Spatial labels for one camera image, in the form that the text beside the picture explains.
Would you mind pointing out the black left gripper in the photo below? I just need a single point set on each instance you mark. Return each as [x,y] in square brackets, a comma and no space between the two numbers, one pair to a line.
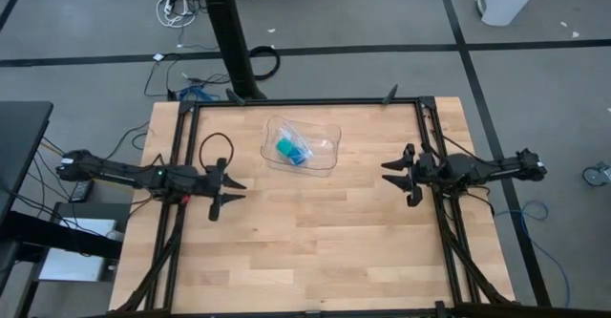
[217,179]

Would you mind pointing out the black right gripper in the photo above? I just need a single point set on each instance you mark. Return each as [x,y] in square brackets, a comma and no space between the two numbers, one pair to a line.
[425,172]

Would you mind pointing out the teal elastic bandage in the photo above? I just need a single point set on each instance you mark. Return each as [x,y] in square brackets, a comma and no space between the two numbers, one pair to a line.
[285,147]

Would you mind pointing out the clear bag with blue label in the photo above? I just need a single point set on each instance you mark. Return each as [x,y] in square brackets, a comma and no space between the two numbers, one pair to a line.
[301,155]

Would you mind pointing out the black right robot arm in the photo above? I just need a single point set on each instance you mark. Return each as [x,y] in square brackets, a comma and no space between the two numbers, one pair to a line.
[477,167]

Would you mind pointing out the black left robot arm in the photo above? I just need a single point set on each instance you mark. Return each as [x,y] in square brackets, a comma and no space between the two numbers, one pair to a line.
[119,170]

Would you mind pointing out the clear plastic bin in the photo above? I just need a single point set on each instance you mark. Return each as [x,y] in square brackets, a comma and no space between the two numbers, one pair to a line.
[324,155]

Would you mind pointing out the small black handheld device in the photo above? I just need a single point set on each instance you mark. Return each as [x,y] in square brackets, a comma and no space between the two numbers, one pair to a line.
[81,191]

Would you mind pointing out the grey caster wheel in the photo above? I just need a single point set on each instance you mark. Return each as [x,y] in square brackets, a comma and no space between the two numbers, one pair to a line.
[596,175]

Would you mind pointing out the black desk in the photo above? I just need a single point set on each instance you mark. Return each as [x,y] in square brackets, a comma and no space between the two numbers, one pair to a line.
[21,155]

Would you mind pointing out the black aluminium table frame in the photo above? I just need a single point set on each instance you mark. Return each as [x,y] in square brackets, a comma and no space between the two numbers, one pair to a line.
[310,101]

